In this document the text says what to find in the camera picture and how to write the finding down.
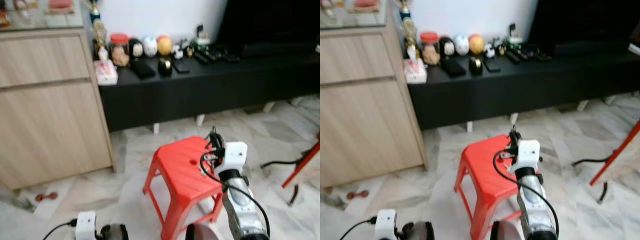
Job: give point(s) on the clear jar with red lid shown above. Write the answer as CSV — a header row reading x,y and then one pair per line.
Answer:
x,y
429,49
120,50

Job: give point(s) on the black wallet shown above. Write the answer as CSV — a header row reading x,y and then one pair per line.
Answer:
x,y
142,68
453,67

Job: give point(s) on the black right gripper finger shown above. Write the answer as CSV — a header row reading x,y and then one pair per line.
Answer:
x,y
513,131
214,132

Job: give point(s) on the small red dumbbell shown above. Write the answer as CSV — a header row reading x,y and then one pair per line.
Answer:
x,y
46,197
357,194

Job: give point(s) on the red plastic stool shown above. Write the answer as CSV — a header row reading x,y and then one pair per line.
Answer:
x,y
182,175
487,175

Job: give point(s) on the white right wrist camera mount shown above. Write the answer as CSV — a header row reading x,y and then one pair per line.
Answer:
x,y
527,152
235,155

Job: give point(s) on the red flat box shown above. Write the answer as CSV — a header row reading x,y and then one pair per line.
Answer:
x,y
60,5
367,5

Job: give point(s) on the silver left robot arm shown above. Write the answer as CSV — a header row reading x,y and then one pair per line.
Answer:
x,y
417,231
114,233

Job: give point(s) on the black egg figure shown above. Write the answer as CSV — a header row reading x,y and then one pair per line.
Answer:
x,y
446,46
136,47

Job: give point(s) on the small white figurine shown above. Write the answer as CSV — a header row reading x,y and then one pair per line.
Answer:
x,y
176,50
489,50

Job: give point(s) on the red frame bar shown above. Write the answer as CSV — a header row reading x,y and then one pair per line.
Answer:
x,y
300,166
612,160

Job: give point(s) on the small dark figurine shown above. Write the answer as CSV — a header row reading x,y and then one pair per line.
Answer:
x,y
499,46
189,49

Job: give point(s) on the orange egg figure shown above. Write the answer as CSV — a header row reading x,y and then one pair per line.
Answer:
x,y
476,44
164,45

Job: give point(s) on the round black gadget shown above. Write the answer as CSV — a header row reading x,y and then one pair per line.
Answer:
x,y
165,67
475,65

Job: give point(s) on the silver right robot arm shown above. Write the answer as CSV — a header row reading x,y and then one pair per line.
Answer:
x,y
535,210
245,210

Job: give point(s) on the white egg figure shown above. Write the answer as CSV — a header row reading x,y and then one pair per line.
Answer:
x,y
461,44
150,46

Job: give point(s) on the black phone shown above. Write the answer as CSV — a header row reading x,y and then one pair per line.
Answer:
x,y
492,64
181,66

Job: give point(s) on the white green charging dock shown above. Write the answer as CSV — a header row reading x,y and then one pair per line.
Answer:
x,y
202,39
514,37

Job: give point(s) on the black television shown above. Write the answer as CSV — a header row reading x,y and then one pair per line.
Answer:
x,y
582,22
270,22

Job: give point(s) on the gold trophy with blue ball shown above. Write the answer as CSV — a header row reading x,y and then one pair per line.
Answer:
x,y
409,34
98,35

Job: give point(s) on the black low console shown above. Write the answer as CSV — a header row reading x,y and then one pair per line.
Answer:
x,y
210,87
520,85

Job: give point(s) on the pink white tissue box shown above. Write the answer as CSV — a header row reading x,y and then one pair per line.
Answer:
x,y
415,72
106,74

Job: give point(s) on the light wooden cabinet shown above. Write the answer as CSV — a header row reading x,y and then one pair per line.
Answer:
x,y
50,110
365,110

